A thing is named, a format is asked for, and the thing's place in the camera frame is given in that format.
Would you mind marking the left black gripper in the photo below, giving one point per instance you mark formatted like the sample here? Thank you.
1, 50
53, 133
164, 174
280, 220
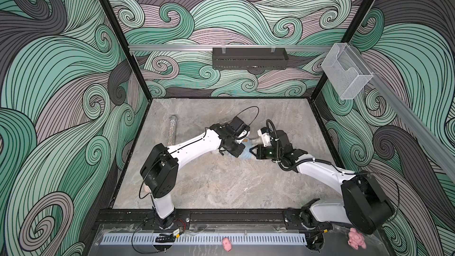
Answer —
238, 151

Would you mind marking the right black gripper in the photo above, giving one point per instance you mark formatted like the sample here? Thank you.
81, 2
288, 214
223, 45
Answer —
259, 153

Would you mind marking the white teddy bear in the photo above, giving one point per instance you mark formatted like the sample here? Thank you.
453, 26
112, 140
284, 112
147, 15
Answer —
253, 141

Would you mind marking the light blue teddy hoodie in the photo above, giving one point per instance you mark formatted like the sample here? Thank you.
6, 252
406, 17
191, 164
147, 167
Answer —
246, 154

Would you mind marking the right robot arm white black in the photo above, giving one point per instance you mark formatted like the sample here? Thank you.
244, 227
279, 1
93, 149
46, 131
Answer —
364, 205

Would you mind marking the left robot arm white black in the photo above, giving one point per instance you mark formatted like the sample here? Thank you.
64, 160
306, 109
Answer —
160, 170

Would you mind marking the clear tube with beads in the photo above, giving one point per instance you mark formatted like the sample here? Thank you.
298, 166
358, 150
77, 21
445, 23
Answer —
172, 130

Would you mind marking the small pink toy piece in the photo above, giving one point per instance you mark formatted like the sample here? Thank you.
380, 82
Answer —
227, 245

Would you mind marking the pink plush toy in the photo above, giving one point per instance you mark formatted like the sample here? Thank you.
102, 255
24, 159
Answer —
356, 239

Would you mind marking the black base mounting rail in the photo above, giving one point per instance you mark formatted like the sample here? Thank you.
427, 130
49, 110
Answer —
189, 218

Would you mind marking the black wall-mounted tray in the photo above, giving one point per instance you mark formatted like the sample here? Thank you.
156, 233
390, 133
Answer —
249, 58

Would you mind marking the clear acrylic wall holder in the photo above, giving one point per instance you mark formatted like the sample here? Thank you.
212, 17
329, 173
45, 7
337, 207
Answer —
347, 71

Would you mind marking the aluminium rail right wall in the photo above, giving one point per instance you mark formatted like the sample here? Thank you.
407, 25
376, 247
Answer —
402, 93

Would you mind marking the white slotted cable duct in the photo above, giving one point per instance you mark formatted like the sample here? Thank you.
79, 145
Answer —
207, 239

